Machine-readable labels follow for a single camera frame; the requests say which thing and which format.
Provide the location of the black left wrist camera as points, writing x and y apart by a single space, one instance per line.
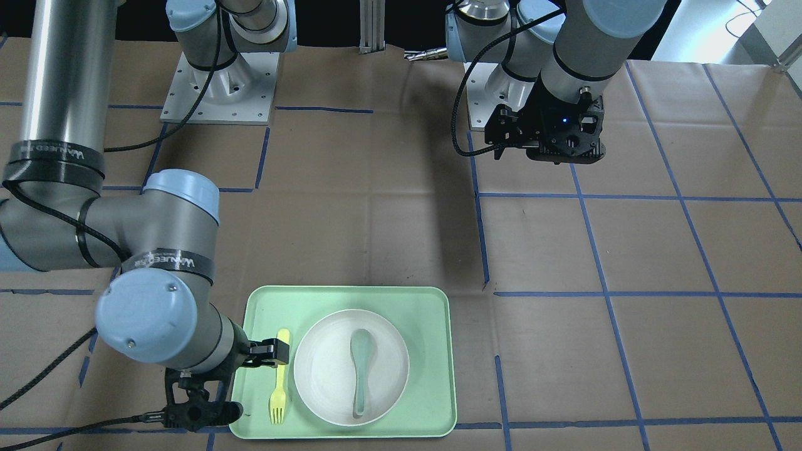
566 132

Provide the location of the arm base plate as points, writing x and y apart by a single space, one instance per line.
489 84
241 94

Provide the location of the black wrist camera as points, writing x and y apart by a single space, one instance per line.
566 132
188 402

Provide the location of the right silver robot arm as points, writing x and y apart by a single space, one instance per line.
163 239

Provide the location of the light green tray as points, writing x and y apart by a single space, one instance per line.
420 313

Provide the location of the yellow plastic fork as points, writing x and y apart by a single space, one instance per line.
278 398

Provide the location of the aluminium frame post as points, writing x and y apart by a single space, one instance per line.
371 26

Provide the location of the green plastic spoon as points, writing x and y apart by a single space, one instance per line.
362 346

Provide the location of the white round plate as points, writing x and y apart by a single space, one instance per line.
323 369

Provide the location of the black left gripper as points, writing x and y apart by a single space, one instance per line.
534 116

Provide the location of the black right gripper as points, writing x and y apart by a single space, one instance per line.
239 357

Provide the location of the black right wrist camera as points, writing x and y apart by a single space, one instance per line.
188 402

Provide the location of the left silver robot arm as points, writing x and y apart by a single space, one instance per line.
552 61

